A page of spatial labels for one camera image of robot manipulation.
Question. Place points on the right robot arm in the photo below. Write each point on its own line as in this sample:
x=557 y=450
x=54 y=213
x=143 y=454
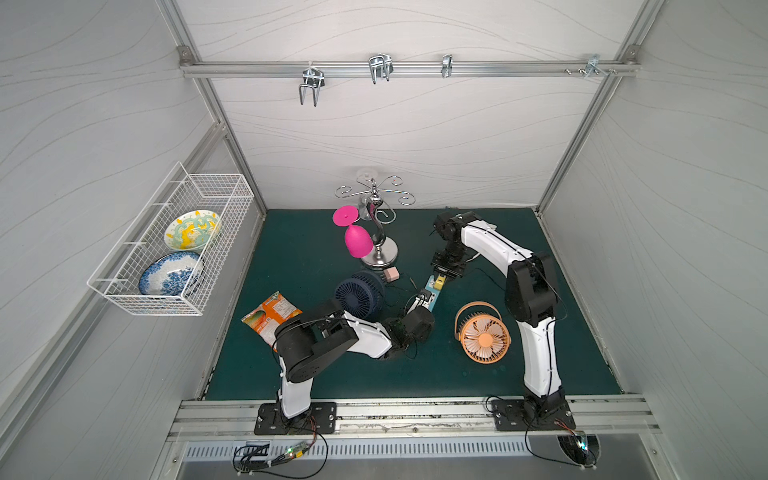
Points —
x=531 y=297

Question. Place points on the double metal hook middle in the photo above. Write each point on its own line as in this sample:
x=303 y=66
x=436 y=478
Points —
x=381 y=67

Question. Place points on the double metal hook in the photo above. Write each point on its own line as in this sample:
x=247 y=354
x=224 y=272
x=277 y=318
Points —
x=313 y=80
x=381 y=67

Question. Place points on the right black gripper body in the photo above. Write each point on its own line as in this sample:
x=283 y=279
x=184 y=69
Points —
x=447 y=261

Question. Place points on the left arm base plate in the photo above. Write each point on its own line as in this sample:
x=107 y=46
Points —
x=319 y=418

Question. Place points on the double metal hook left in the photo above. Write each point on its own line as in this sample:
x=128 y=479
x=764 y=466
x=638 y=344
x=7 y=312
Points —
x=313 y=80

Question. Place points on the navy blue desk fan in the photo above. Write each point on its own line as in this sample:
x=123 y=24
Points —
x=362 y=294

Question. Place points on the chrome glass holder stand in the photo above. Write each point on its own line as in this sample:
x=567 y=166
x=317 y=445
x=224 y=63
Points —
x=384 y=250

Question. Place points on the pink fan plug adapter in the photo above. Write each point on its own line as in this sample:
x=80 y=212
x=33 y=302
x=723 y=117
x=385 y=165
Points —
x=391 y=274

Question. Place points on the single metal hook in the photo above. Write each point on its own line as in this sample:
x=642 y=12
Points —
x=446 y=66

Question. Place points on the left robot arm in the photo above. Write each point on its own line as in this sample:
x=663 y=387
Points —
x=310 y=342

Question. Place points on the metal hook right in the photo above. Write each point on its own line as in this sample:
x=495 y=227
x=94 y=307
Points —
x=592 y=68

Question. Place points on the teal power strip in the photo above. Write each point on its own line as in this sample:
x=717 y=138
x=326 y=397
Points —
x=435 y=294

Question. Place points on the blue white patterned plate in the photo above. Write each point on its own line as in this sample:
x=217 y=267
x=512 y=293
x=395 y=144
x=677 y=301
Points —
x=172 y=275

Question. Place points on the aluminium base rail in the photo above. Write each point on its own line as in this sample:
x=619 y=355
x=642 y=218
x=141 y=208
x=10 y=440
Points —
x=412 y=418

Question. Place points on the aluminium top rail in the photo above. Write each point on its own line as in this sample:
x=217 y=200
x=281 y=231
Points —
x=402 y=69

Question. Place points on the white wire basket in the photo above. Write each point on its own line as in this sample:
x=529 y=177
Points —
x=117 y=276

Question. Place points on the pink wine glass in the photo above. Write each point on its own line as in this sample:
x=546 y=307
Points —
x=358 y=241

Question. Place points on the yellow plug on strip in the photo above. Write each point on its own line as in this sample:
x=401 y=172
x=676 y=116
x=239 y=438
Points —
x=437 y=282

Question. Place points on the orange desk fan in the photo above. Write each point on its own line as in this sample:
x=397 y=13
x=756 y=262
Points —
x=479 y=328

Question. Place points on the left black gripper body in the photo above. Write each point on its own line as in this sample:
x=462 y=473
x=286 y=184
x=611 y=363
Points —
x=413 y=307

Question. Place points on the yellow green patterned plate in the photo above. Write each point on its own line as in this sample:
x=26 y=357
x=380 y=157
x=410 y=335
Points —
x=192 y=231

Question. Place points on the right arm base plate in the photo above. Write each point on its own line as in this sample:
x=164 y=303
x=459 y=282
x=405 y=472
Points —
x=510 y=415

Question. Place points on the orange snack packet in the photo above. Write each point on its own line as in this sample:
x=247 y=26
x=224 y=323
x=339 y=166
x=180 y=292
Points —
x=269 y=315

